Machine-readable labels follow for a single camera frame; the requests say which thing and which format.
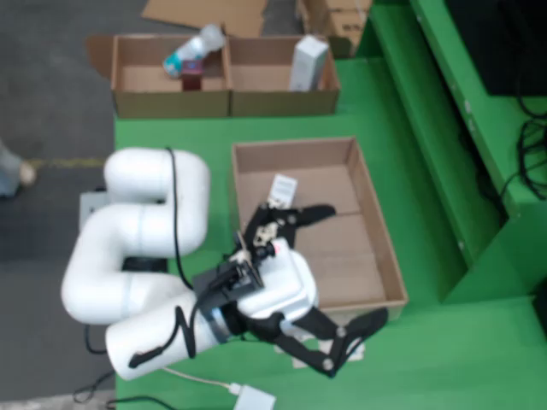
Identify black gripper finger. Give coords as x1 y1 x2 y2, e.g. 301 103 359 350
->
242 202 338 254
232 307 391 380

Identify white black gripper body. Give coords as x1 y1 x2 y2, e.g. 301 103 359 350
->
234 239 321 328

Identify red Secret carton box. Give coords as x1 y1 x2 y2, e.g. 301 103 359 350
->
180 59 204 92

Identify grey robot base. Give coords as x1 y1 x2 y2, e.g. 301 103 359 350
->
79 191 109 232

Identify large cardboard tray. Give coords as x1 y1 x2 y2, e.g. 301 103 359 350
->
229 136 409 322

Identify shallow brown cardboard box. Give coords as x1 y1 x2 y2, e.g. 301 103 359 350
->
86 33 234 120
226 35 354 117

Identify tall white carton box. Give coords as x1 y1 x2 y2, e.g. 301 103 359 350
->
289 35 330 93

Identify BS printed cardboard box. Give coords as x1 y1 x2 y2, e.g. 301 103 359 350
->
297 0 373 59

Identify large cardboard box open flaps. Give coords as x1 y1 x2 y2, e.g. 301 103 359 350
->
141 0 270 38

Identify white adapter block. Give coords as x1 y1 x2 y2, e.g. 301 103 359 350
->
233 383 277 410

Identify green metal shelf unit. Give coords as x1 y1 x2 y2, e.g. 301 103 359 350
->
353 0 547 307

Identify white spray bottle teal label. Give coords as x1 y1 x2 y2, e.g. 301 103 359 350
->
161 23 226 80

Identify black monitor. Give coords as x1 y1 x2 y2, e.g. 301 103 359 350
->
443 0 547 97

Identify beige shoe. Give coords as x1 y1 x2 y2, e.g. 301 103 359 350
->
19 161 38 187

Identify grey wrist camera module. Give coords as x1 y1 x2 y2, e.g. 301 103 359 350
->
191 255 266 318

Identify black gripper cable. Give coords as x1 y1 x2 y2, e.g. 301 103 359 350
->
127 272 234 369

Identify long black camera cable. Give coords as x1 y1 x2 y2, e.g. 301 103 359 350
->
164 146 197 292

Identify white usb cable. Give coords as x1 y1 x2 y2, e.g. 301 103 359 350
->
163 366 241 395

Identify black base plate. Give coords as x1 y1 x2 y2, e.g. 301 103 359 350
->
121 255 169 274

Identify thin black cable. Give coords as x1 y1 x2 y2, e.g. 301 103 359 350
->
73 370 179 410

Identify black power cable loop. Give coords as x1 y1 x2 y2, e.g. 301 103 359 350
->
83 323 108 354

